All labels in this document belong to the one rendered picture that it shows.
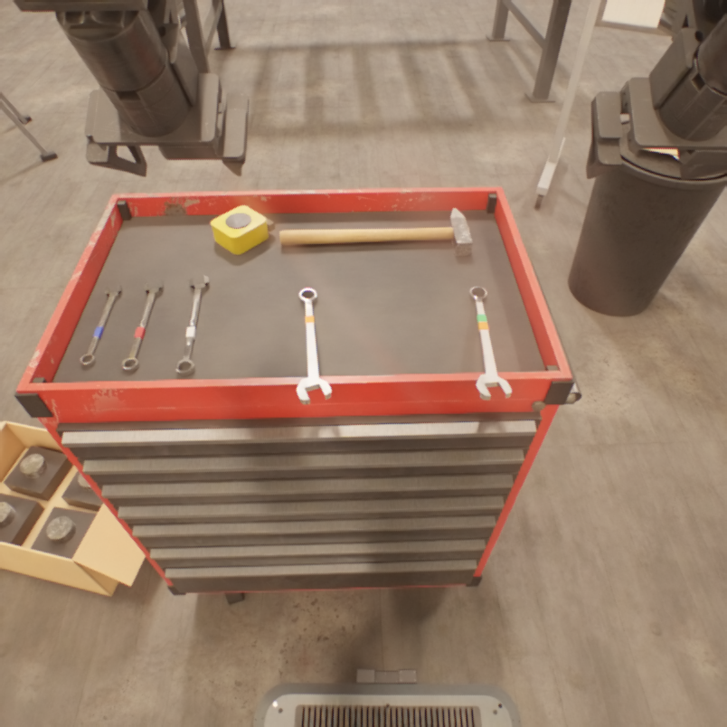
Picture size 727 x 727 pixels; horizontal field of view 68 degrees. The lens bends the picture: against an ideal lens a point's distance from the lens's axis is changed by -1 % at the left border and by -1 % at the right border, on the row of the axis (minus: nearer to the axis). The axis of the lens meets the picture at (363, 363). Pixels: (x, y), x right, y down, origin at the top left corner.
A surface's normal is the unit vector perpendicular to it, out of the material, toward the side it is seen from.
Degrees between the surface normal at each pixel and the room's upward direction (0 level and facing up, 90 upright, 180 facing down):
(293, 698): 0
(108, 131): 30
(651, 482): 0
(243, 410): 90
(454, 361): 0
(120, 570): 42
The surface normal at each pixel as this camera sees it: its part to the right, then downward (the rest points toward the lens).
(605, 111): 0.00, -0.19
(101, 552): 0.65, -0.38
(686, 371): 0.00, -0.65
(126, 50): 0.51, 0.84
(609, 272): -0.61, 0.64
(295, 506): 0.01, -0.45
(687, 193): -0.07, 0.80
